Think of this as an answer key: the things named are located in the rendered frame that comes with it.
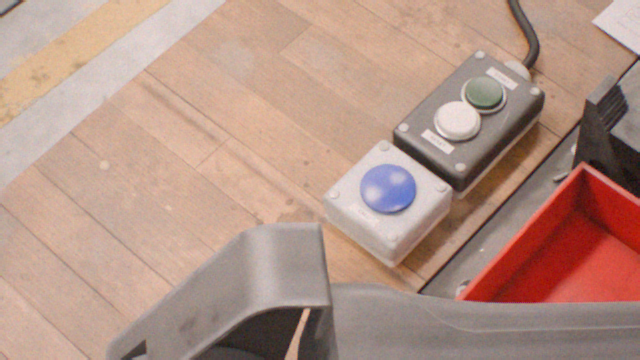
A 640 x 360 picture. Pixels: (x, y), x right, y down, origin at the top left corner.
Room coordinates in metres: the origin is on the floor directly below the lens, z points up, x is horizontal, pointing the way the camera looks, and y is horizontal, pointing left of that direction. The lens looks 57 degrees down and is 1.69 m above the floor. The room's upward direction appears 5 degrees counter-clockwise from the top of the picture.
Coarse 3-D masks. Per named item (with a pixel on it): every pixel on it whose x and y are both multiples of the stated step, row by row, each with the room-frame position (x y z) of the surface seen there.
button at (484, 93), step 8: (472, 80) 0.57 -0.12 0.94; (480, 80) 0.57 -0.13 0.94; (488, 80) 0.57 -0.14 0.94; (496, 80) 0.57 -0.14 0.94; (472, 88) 0.56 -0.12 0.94; (480, 88) 0.56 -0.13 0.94; (488, 88) 0.56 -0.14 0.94; (496, 88) 0.56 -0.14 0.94; (472, 96) 0.56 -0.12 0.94; (480, 96) 0.56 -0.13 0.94; (488, 96) 0.56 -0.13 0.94; (496, 96) 0.56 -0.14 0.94; (472, 104) 0.55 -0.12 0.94; (480, 104) 0.55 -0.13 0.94; (488, 104) 0.55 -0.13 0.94; (496, 104) 0.55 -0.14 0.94
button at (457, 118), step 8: (448, 104) 0.55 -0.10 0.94; (456, 104) 0.55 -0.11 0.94; (464, 104) 0.55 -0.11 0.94; (440, 112) 0.54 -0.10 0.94; (448, 112) 0.54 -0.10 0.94; (456, 112) 0.54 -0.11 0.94; (464, 112) 0.54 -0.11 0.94; (472, 112) 0.54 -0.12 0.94; (440, 120) 0.54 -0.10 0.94; (448, 120) 0.54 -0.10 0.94; (456, 120) 0.54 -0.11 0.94; (464, 120) 0.54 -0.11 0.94; (472, 120) 0.53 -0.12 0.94; (440, 128) 0.53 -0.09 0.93; (448, 128) 0.53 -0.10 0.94; (456, 128) 0.53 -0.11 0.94; (464, 128) 0.53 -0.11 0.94; (472, 128) 0.53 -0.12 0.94; (456, 136) 0.53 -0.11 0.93
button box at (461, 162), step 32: (512, 0) 0.67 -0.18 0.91; (480, 64) 0.59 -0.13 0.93; (512, 64) 0.59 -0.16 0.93; (448, 96) 0.56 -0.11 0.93; (512, 96) 0.56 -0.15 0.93; (544, 96) 0.56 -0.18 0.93; (416, 128) 0.54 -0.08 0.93; (480, 128) 0.53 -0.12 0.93; (512, 128) 0.53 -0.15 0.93; (416, 160) 0.52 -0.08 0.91; (448, 160) 0.51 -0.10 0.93; (480, 160) 0.51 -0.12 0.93
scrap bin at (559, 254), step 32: (576, 192) 0.47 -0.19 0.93; (608, 192) 0.45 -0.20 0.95; (544, 224) 0.44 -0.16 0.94; (576, 224) 0.46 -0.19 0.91; (608, 224) 0.45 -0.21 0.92; (512, 256) 0.42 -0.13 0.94; (544, 256) 0.43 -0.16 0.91; (576, 256) 0.43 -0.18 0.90; (608, 256) 0.43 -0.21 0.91; (480, 288) 0.39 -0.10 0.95; (512, 288) 0.41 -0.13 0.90; (544, 288) 0.41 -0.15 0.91; (576, 288) 0.41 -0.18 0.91; (608, 288) 0.40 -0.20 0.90
